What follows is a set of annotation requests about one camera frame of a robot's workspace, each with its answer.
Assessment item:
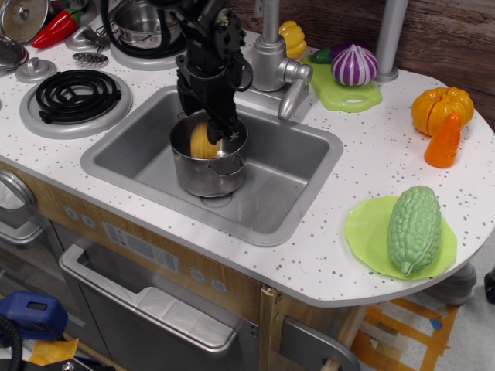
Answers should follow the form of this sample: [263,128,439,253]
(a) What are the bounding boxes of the steel pot lid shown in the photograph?
[1,0,49,43]

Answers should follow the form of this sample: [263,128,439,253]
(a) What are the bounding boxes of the yellow toy bell pepper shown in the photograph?
[278,20,307,59]

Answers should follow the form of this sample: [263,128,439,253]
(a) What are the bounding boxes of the purple toy onion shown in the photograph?
[332,44,378,87]

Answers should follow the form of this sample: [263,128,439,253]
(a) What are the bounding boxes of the grey toy sink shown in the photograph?
[81,87,343,246]

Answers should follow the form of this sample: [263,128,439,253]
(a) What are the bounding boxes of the black coil burner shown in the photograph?
[35,70,122,124]

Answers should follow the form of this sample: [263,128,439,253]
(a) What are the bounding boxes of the silver oven door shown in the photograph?
[59,244,258,370]

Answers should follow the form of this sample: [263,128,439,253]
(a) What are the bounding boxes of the orange toy carrot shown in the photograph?
[424,112,462,168]

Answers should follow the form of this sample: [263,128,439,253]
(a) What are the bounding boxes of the silver toy faucet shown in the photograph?
[235,1,313,121]

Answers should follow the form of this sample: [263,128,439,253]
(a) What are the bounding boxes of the grey rear burner ring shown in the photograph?
[109,19,194,72]

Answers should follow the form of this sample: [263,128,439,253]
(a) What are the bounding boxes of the black cable hose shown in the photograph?
[0,313,23,371]

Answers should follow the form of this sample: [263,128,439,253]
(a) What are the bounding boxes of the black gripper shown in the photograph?
[176,53,240,145]

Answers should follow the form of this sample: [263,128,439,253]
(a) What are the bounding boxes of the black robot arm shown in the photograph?
[150,1,254,145]

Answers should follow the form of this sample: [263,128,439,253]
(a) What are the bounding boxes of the steel strainer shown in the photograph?
[0,36,29,71]

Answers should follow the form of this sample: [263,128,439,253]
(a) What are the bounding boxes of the blue tool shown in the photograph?
[1,291,68,340]

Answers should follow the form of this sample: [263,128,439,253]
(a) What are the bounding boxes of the steel pot in sink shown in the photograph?
[169,111,248,198]

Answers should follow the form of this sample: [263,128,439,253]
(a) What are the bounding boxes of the green bitter gourd toy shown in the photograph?
[387,185,442,276]

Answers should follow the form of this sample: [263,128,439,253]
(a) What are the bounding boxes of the steel pot on stove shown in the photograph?
[111,1,181,50]

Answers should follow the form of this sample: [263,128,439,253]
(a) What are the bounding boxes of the silver slotted spoon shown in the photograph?
[73,52,108,64]

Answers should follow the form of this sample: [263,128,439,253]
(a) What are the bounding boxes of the grey support pole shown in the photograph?
[375,0,408,83]

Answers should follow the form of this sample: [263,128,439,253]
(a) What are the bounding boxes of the grey stove knob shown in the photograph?
[15,57,57,83]

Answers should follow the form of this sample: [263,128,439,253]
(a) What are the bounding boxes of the yellow toy corn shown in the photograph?
[189,122,220,159]

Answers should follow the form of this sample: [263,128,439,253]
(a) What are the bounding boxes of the orange toy pumpkin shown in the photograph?
[411,87,474,137]

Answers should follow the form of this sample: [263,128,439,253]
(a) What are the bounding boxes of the red toy pepper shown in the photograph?
[32,9,82,49]

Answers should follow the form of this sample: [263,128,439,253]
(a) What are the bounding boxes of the green toy cutting board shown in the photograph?
[302,55,382,113]

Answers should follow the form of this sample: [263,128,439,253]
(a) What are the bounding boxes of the light green plate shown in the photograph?
[344,196,457,281]

